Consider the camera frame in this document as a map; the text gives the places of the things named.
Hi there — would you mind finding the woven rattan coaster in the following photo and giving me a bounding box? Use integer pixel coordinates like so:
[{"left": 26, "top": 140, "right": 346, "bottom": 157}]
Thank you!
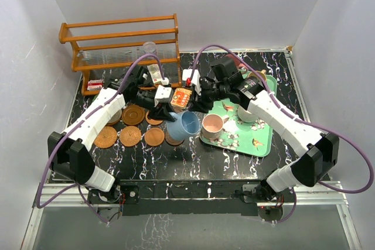
[
  {"left": 120, "top": 126, "right": 142, "bottom": 147},
  {"left": 94, "top": 126, "right": 117, "bottom": 149}
]

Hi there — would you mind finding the pink mug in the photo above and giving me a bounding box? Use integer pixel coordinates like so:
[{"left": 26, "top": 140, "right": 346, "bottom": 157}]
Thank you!
[{"left": 202, "top": 114, "right": 230, "bottom": 140}]

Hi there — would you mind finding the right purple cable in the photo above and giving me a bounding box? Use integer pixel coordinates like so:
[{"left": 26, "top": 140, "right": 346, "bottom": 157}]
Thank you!
[{"left": 189, "top": 44, "right": 375, "bottom": 224}]

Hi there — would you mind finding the maroon mug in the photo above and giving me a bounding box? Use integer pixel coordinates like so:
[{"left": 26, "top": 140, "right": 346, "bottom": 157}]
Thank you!
[{"left": 226, "top": 54, "right": 248, "bottom": 70}]

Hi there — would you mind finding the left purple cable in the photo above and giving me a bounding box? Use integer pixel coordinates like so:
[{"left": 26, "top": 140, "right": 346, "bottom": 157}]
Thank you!
[{"left": 36, "top": 53, "right": 169, "bottom": 227}]

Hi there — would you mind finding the green mug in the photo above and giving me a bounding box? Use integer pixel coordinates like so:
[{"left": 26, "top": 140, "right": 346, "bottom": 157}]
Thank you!
[{"left": 107, "top": 109, "right": 122, "bottom": 126}]

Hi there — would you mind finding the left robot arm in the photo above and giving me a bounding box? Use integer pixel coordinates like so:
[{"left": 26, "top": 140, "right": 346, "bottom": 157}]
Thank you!
[{"left": 47, "top": 65, "right": 172, "bottom": 203}]

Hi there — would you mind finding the tan brown mug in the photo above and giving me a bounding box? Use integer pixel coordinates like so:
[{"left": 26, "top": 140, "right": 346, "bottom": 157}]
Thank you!
[{"left": 248, "top": 70, "right": 267, "bottom": 81}]

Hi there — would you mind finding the clear plastic cup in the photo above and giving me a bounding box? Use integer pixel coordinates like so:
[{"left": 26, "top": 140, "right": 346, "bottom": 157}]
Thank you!
[{"left": 142, "top": 41, "right": 157, "bottom": 55}]

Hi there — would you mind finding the wooden shelf rack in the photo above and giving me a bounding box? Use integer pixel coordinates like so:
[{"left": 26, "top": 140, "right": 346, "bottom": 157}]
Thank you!
[{"left": 59, "top": 13, "right": 182, "bottom": 96}]

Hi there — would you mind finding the orange wooden coaster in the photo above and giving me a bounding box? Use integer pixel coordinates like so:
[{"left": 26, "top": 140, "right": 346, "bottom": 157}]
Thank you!
[
  {"left": 145, "top": 111, "right": 163, "bottom": 126},
  {"left": 144, "top": 127, "right": 165, "bottom": 146}
]

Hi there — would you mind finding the blue mug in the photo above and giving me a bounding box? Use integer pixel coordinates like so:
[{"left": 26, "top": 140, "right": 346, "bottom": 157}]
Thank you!
[{"left": 166, "top": 111, "right": 201, "bottom": 141}]

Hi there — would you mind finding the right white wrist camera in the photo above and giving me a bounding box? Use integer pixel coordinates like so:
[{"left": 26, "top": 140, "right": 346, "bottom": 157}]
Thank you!
[{"left": 182, "top": 69, "right": 201, "bottom": 95}]

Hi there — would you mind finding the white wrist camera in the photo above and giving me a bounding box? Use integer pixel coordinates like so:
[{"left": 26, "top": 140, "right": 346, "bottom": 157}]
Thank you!
[
  {"left": 182, "top": 69, "right": 201, "bottom": 95},
  {"left": 154, "top": 77, "right": 173, "bottom": 106}
]

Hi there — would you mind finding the white green small box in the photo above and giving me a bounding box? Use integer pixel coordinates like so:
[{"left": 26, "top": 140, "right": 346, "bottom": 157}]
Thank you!
[{"left": 147, "top": 63, "right": 163, "bottom": 84}]

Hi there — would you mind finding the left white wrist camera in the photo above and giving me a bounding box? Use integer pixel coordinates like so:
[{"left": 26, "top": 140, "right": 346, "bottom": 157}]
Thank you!
[{"left": 154, "top": 77, "right": 173, "bottom": 106}]

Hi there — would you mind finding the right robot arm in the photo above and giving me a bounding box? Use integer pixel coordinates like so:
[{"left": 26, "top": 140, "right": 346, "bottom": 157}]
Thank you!
[{"left": 182, "top": 57, "right": 339, "bottom": 201}]

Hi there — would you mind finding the green floral tray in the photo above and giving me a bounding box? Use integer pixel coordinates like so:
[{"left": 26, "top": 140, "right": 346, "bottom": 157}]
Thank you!
[{"left": 199, "top": 74, "right": 278, "bottom": 157}]

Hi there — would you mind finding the red white small box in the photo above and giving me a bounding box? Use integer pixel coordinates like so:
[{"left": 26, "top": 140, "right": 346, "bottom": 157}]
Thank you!
[{"left": 87, "top": 79, "right": 104, "bottom": 91}]

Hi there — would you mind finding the black front base frame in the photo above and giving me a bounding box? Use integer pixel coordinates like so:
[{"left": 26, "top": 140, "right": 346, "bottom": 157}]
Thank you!
[{"left": 88, "top": 179, "right": 294, "bottom": 216}]

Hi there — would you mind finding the white beige mug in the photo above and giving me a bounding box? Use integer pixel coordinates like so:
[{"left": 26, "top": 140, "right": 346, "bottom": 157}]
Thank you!
[{"left": 237, "top": 107, "right": 258, "bottom": 123}]

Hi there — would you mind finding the purple cable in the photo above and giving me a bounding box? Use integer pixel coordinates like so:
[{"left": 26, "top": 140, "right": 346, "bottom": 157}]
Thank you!
[
  {"left": 36, "top": 53, "right": 169, "bottom": 227},
  {"left": 189, "top": 44, "right": 375, "bottom": 224}
]

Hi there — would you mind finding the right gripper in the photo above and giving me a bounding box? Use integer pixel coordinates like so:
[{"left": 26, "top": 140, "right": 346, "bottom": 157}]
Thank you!
[{"left": 187, "top": 80, "right": 229, "bottom": 113}]

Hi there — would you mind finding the orange patterned card pack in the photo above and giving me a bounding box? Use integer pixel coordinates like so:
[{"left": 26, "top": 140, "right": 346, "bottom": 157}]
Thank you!
[{"left": 171, "top": 88, "right": 192, "bottom": 109}]

